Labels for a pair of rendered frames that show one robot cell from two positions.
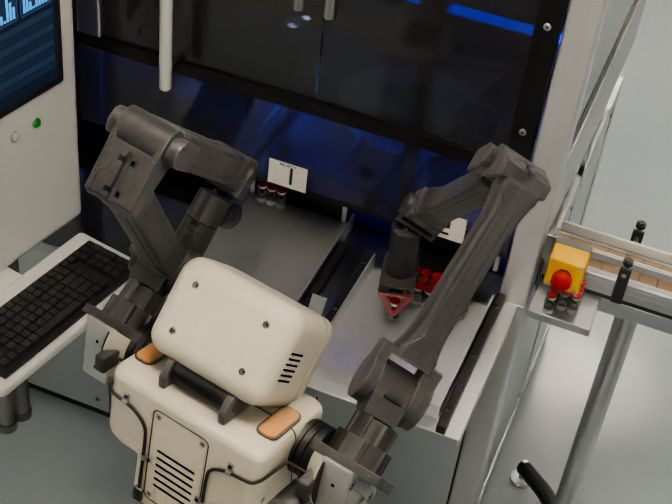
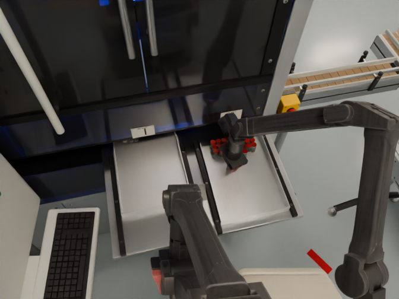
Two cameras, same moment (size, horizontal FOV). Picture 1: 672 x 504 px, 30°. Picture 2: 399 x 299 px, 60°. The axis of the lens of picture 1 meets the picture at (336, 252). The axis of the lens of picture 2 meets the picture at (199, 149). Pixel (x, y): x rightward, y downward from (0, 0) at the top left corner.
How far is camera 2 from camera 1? 1.44 m
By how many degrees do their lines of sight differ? 28
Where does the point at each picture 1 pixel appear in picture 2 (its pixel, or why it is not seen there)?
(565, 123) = (294, 47)
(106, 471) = (100, 257)
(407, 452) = not seen: hidden behind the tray
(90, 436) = not seen: hidden behind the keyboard
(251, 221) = (130, 156)
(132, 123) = not seen: outside the picture
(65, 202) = (32, 204)
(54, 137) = (10, 188)
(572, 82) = (299, 25)
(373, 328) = (227, 180)
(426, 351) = (379, 250)
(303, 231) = (157, 147)
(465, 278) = (384, 200)
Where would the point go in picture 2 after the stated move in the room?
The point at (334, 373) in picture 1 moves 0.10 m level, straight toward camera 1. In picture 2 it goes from (235, 219) to (251, 244)
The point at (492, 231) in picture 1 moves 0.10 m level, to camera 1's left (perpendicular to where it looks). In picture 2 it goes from (389, 165) to (355, 185)
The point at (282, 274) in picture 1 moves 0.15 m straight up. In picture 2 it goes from (167, 177) to (165, 158)
